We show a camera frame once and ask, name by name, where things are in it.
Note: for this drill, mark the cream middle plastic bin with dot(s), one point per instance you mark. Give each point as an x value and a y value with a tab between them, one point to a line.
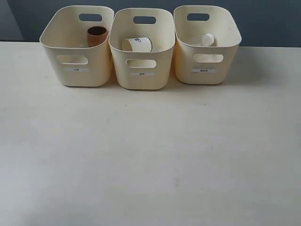
146	69

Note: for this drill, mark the cream left plastic bin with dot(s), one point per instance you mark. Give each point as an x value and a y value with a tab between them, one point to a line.
65	43

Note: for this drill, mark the cream right plastic bin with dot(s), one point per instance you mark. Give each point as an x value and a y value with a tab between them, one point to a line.
204	65

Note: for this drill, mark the cream plastic bin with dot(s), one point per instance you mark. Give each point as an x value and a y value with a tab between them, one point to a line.
204	65
146	69
65	43

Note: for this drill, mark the clear plastic bottle white cap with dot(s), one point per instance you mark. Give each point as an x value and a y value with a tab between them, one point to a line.
205	40

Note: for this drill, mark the white paper cup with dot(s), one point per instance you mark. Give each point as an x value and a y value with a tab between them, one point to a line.
141	44

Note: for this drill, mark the brown wooden cup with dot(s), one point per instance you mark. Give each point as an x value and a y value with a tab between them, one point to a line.
96	35

